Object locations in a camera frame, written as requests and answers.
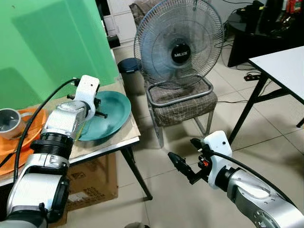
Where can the teal round plate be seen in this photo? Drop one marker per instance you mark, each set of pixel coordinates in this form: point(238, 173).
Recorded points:
point(111, 114)

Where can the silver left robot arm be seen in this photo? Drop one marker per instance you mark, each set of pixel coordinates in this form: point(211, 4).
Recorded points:
point(52, 126)

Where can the beige table mat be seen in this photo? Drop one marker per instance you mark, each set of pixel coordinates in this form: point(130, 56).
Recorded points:
point(121, 135)

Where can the dark round waste bin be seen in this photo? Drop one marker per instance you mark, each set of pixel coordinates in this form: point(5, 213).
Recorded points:
point(129, 71)

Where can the brown checked metal chair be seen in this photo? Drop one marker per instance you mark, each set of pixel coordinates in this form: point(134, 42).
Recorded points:
point(183, 102)

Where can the black-legged work table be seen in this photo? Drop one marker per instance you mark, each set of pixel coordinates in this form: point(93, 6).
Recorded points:
point(135, 171)

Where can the brown cardboard box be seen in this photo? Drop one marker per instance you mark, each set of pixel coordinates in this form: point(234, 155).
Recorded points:
point(92, 183)

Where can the orange tray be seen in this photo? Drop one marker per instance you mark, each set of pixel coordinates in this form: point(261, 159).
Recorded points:
point(33, 135)

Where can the green backdrop screen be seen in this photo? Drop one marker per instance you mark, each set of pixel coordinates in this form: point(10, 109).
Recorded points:
point(52, 42)

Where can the white cabinet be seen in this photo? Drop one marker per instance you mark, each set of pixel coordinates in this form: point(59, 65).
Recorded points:
point(121, 21)

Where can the black floor power strip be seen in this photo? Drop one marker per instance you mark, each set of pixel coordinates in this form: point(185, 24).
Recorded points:
point(251, 76)

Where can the grey mug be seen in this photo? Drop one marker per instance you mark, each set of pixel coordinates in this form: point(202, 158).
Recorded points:
point(10, 124)

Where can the grey electric fan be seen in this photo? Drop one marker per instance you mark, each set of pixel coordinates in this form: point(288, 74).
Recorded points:
point(180, 53)

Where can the white folding table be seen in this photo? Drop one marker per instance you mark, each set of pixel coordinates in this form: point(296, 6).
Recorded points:
point(282, 66)

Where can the black glossy desk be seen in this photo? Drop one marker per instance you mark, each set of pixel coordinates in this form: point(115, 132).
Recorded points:
point(256, 40)

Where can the red package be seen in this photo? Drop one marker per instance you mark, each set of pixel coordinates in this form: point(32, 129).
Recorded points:
point(294, 5)

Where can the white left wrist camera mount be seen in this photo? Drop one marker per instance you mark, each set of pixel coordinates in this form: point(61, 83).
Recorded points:
point(87, 90)

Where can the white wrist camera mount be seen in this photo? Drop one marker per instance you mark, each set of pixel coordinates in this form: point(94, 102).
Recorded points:
point(87, 90)
point(217, 147)

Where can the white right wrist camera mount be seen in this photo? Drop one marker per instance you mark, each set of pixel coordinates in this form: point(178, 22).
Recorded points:
point(217, 147)

